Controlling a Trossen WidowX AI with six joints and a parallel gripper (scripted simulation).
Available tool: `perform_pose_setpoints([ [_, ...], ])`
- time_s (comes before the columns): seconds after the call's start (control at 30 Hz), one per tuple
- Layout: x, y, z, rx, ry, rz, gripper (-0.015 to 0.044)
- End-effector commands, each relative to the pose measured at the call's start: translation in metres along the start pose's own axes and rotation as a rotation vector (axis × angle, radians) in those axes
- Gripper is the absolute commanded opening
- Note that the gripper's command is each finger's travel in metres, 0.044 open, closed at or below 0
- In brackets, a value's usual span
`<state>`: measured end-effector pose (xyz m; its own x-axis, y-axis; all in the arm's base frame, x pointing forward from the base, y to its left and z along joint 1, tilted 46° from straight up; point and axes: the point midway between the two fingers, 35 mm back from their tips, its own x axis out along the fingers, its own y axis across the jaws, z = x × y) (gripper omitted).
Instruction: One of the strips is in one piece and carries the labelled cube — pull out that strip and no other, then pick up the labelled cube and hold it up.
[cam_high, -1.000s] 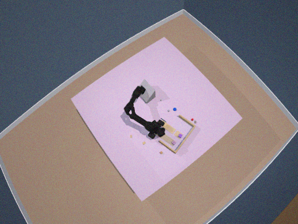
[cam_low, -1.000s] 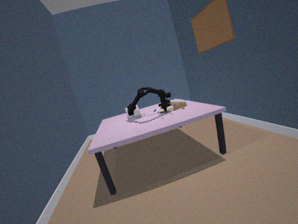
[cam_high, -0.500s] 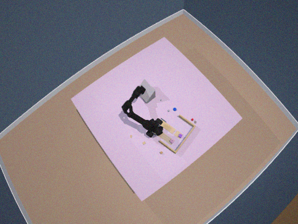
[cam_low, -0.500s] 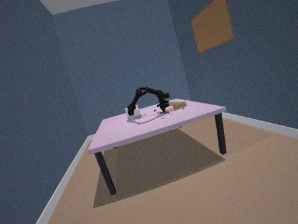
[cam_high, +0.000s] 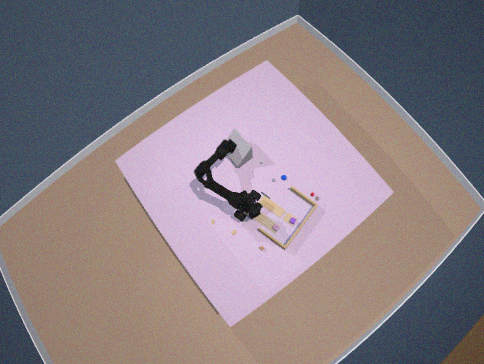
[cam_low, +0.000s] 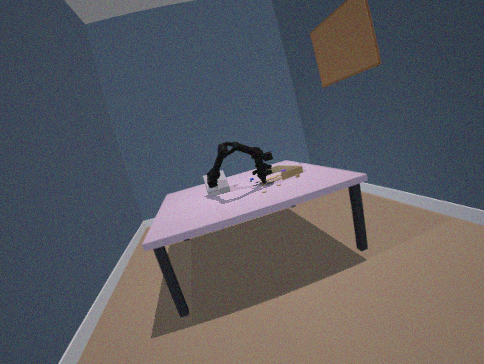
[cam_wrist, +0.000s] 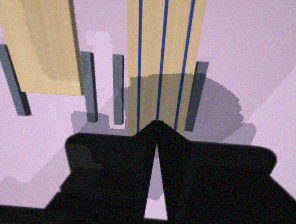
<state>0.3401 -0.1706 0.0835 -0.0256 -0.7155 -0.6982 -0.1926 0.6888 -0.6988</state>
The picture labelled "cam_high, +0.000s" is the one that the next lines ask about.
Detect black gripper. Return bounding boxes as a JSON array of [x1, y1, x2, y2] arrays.
[[234, 190, 261, 222]]

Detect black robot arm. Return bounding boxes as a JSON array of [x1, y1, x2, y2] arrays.
[[193, 139, 262, 219]]

